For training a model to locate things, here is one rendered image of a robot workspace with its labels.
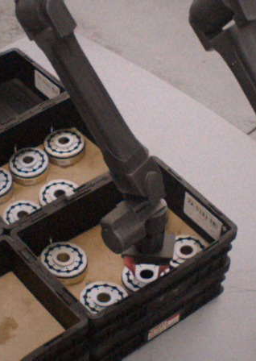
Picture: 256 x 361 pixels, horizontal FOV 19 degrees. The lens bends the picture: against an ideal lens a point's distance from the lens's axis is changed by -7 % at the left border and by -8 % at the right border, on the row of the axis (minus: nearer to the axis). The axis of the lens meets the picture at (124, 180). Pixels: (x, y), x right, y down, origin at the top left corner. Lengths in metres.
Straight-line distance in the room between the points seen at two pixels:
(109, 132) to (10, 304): 0.45
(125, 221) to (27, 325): 0.33
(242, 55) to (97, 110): 0.40
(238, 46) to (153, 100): 1.27
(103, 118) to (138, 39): 2.52
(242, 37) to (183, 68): 2.63
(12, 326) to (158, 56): 2.39
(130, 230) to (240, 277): 0.49
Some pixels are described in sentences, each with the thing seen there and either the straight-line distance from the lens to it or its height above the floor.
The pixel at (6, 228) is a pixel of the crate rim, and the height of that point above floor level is 0.93.
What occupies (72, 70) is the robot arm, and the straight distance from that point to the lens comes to 1.33.
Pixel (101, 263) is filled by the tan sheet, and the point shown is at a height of 0.83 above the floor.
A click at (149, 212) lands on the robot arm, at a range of 1.45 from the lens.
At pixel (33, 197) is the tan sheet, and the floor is 0.83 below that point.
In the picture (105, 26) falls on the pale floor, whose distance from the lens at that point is 4.00.
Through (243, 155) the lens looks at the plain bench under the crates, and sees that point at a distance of 2.16.
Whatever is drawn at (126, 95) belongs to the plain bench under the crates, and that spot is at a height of 0.70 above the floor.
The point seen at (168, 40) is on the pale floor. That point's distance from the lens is 3.89.
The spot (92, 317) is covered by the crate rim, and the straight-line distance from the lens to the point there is 1.46.
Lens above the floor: 2.11
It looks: 44 degrees down
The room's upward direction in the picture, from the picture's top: 1 degrees clockwise
